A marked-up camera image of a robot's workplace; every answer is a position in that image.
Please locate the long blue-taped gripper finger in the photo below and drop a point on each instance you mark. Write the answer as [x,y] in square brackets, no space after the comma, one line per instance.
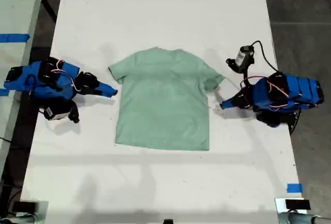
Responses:
[107,88]

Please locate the pale green T-shirt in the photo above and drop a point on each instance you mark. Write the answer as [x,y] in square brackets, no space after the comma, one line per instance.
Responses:
[163,99]

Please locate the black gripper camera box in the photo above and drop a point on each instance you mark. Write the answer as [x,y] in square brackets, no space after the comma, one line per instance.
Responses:
[245,56]
[58,114]

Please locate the square blue tape patch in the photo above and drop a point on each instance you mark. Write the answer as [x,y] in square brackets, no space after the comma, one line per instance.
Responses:
[294,188]

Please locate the short blue-taped gripper finger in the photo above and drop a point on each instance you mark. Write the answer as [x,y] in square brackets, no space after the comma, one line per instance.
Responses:
[101,93]

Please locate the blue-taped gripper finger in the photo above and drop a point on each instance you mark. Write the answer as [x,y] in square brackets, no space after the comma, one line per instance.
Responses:
[231,100]
[236,106]

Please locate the pale grey tube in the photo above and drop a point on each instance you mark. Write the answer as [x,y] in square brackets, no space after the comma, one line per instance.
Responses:
[310,219]
[18,219]

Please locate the black stand leg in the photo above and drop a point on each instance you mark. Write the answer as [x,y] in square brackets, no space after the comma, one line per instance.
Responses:
[50,9]

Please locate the small black box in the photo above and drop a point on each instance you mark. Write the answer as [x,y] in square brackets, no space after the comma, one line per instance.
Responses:
[297,204]
[25,206]

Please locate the long blue tape strip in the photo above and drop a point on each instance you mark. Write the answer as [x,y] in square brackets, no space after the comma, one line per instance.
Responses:
[14,38]

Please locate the pale side table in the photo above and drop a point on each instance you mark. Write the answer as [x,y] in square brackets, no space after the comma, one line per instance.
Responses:
[15,6]

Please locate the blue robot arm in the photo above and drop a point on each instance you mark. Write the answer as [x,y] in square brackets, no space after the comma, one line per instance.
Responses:
[51,79]
[297,89]

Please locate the black camera stalk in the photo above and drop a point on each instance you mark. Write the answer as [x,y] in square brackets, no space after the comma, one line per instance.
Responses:
[236,66]
[74,112]

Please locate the short blue tape strip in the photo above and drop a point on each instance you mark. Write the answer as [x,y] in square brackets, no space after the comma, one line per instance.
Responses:
[3,92]

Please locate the silver metal bracket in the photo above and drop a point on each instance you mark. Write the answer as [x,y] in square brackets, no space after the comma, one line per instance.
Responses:
[279,211]
[42,213]

